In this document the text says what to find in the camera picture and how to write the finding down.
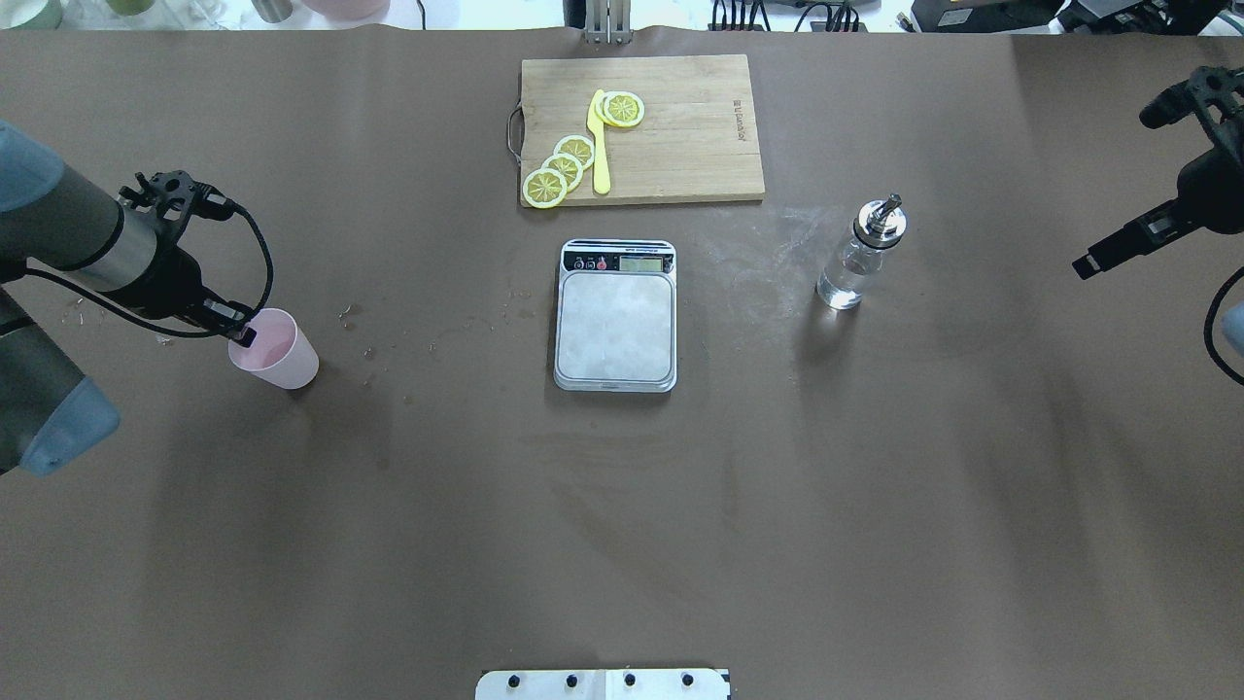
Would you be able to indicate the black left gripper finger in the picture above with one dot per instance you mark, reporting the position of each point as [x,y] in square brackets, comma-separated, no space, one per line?
[234,328]
[226,307]

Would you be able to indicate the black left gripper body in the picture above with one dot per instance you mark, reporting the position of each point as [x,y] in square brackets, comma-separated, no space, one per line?
[174,279]

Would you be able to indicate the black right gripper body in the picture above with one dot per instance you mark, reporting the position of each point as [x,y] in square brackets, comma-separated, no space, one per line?
[1208,190]

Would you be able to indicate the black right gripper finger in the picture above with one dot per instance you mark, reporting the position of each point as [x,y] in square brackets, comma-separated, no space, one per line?
[1117,249]
[1161,220]

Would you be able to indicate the pink plastic cup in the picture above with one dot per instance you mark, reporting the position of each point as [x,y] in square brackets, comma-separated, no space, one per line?
[280,353]

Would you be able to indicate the glass sauce bottle metal spout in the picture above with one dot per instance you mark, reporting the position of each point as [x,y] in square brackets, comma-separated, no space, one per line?
[876,228]

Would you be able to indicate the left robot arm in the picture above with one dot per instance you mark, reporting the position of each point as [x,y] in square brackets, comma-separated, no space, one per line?
[123,253]

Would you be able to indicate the green cup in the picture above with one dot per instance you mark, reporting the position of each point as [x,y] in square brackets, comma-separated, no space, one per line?
[129,8]

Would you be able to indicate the steel cup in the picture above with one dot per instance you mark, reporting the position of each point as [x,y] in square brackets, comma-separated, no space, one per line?
[273,12]

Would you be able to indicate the digital kitchen scale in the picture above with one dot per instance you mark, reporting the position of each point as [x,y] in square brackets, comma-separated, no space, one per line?
[615,322]

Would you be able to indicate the brown table mat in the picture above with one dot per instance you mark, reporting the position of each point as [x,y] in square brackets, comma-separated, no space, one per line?
[987,479]

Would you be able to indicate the white green bowl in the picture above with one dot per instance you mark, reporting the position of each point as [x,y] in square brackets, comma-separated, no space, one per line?
[35,14]

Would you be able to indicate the pink bowl with ice cubes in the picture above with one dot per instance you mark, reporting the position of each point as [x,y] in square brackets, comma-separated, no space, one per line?
[348,10]

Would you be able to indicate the lemon slice lowest of three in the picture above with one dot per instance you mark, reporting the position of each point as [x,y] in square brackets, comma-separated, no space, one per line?
[544,188]

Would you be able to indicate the lemon slice middle of three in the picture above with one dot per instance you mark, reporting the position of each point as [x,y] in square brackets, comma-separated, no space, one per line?
[568,166]

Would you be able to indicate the yellow plastic knife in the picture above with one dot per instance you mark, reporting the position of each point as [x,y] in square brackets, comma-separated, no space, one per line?
[596,126]

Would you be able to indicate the lemon slice near knife tip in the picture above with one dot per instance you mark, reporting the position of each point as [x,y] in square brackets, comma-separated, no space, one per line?
[622,109]

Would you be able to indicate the wooden cutting board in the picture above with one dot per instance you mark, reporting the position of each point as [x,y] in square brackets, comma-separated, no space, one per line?
[698,140]

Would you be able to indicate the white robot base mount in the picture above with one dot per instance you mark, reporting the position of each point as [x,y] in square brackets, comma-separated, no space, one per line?
[617,683]

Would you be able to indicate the aluminium frame post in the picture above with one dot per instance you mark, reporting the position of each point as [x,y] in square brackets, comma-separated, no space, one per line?
[608,22]

